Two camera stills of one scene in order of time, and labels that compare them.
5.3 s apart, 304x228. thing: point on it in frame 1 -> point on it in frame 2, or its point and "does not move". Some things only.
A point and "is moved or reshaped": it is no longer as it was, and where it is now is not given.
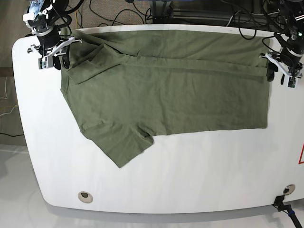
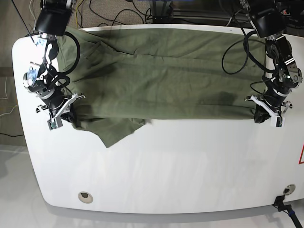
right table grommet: x=289 y=189 does not move
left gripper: x=295 y=58 -> x=275 y=98
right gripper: x=49 y=38 -> x=55 y=101
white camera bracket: x=47 y=61 -> x=56 y=122
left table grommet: x=85 y=197 does not move
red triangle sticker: x=299 y=161 does not move
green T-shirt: x=125 y=86 is moved or reshaped
